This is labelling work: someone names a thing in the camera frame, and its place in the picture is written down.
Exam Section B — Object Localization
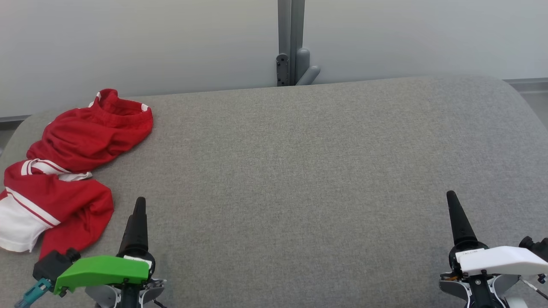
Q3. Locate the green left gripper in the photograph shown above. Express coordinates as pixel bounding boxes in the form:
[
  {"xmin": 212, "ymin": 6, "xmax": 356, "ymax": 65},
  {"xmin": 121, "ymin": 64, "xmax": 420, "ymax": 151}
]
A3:
[{"xmin": 54, "ymin": 197, "xmax": 166, "ymax": 308}]

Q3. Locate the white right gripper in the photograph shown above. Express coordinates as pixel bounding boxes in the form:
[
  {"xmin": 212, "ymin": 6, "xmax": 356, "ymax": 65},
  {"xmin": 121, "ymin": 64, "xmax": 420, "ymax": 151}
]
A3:
[{"xmin": 439, "ymin": 190, "xmax": 548, "ymax": 308}]

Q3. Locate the red white jersey shirt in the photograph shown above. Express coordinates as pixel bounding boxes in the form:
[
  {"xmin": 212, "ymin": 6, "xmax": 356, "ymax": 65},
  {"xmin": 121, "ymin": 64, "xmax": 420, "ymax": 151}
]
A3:
[{"xmin": 0, "ymin": 158, "xmax": 114, "ymax": 260}]

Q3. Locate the red shorts white side stripe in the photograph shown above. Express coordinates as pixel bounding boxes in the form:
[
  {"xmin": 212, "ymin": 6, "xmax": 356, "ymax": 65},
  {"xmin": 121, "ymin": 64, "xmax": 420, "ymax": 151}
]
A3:
[{"xmin": 27, "ymin": 89, "xmax": 153, "ymax": 174}]

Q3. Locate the thin black cable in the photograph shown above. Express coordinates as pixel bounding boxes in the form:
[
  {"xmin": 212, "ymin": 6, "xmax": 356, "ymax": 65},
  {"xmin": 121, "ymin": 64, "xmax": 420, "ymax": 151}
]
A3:
[{"xmin": 520, "ymin": 277, "xmax": 548, "ymax": 300}]

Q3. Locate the teal left camera connector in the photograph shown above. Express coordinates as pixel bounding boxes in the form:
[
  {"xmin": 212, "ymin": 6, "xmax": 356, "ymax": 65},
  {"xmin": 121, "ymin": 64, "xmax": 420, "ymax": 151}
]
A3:
[{"xmin": 15, "ymin": 278, "xmax": 53, "ymax": 308}]

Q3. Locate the grey partition post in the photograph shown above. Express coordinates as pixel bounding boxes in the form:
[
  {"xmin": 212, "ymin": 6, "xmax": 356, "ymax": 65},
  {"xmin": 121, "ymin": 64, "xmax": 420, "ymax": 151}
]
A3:
[{"xmin": 276, "ymin": 0, "xmax": 321, "ymax": 87}]

